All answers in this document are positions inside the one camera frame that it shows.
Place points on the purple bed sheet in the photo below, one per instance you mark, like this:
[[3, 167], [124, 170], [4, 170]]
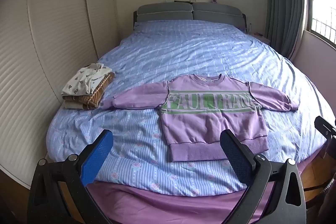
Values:
[[170, 205]]

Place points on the blue striped floral duvet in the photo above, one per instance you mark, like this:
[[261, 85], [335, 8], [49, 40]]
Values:
[[183, 50]]

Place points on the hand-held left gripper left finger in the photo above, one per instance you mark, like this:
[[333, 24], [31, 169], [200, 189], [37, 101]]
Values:
[[97, 158]]

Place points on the white wardrobe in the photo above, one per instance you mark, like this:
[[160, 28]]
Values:
[[52, 43]]

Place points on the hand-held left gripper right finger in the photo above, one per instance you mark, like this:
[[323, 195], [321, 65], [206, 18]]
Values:
[[236, 158]]

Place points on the green curtain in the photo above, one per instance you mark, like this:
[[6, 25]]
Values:
[[283, 3]]

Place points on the purple sweatshirt with green print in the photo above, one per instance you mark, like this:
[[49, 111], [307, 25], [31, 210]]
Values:
[[210, 121]]

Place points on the dark flat item on headboard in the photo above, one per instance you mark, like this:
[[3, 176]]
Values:
[[183, 1]]

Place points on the white printed folded garment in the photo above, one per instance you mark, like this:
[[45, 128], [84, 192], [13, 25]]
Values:
[[81, 81]]

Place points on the window with metal grille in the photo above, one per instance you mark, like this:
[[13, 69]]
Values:
[[321, 3]]

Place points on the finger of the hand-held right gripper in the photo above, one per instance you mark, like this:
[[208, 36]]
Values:
[[325, 127]]

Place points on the brown patterned folded garment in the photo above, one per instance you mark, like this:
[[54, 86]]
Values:
[[94, 98]]

